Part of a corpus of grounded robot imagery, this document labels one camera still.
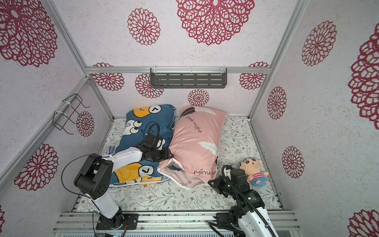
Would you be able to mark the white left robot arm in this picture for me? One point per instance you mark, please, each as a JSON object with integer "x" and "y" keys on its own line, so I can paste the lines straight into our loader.
{"x": 135, "y": 165}

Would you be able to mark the blue cartoon pillow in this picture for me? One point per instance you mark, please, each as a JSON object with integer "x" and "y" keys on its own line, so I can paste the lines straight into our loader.
{"x": 157, "y": 120}

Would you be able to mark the light blue stapler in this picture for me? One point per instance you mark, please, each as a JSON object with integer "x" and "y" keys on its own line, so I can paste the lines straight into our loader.
{"x": 111, "y": 149}

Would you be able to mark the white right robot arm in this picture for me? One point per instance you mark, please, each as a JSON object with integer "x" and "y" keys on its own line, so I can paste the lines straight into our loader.
{"x": 249, "y": 217}

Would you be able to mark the grey wall shelf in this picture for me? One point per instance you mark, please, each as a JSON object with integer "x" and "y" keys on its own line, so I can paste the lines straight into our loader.
{"x": 188, "y": 79}

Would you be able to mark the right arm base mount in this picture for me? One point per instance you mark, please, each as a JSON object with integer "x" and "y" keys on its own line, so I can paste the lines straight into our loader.
{"x": 228, "y": 220}

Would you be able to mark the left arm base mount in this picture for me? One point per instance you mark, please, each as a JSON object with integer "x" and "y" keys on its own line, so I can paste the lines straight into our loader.
{"x": 118, "y": 222}

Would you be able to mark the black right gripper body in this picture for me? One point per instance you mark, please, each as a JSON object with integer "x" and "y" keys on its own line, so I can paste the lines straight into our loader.
{"x": 222, "y": 183}

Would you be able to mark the black wire wall rack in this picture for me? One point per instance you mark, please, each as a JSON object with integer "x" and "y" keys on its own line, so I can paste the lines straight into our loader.
{"x": 61, "y": 118}

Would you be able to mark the plush doll toy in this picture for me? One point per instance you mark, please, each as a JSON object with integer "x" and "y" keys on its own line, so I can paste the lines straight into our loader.
{"x": 252, "y": 168}

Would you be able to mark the aluminium front rail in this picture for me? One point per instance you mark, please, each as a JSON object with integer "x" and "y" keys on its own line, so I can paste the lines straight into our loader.
{"x": 284, "y": 222}

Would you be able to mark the pink good night pillow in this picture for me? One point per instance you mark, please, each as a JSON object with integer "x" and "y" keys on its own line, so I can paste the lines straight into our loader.
{"x": 195, "y": 146}

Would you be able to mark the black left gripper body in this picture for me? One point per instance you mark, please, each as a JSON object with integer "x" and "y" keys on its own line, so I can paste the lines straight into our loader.
{"x": 158, "y": 154}

